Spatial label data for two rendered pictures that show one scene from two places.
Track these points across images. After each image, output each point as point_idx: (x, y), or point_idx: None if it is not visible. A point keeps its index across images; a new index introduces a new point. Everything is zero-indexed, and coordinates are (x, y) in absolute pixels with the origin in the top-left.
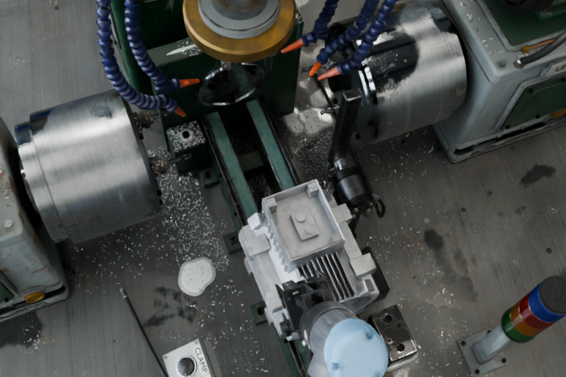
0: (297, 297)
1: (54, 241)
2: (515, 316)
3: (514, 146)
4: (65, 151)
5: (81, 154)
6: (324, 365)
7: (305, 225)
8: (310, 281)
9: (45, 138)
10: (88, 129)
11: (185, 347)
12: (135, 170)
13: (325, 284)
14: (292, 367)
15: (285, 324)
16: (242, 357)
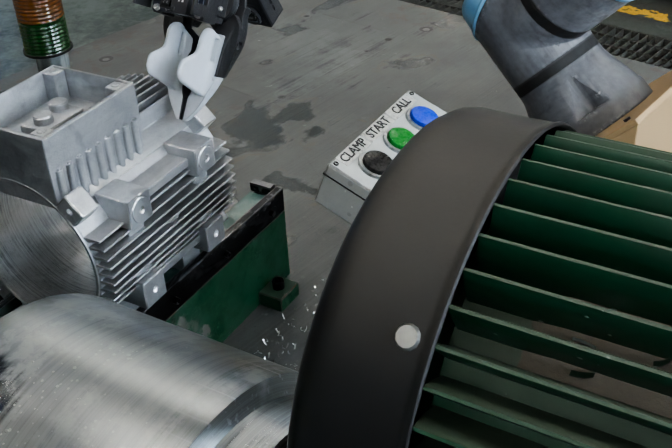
0: None
1: None
2: (49, 7)
3: None
4: (162, 377)
5: (146, 353)
6: None
7: (55, 114)
8: None
9: (157, 433)
10: (62, 376)
11: (354, 175)
12: (107, 301)
13: None
14: (250, 275)
15: (235, 16)
16: (281, 362)
